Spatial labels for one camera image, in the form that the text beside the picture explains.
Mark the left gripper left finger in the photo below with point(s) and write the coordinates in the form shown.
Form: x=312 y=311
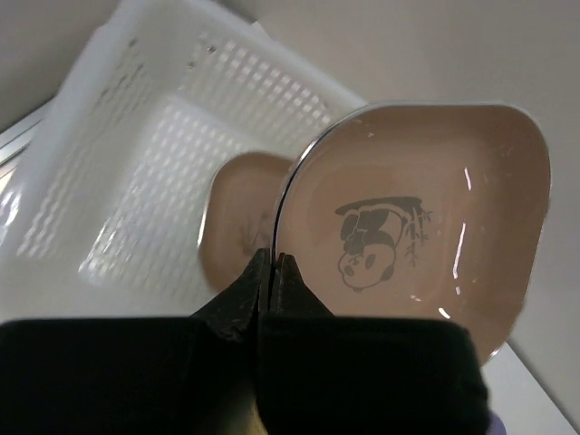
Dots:
x=147 y=375

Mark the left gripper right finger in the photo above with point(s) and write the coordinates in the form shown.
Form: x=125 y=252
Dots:
x=319 y=373

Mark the brown panda plate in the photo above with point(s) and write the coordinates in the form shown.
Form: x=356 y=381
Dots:
x=421 y=210
x=239 y=216

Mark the white perforated plastic bin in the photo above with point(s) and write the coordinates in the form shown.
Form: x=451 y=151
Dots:
x=103 y=213

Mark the aluminium rail frame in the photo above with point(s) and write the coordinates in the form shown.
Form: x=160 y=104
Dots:
x=18 y=136

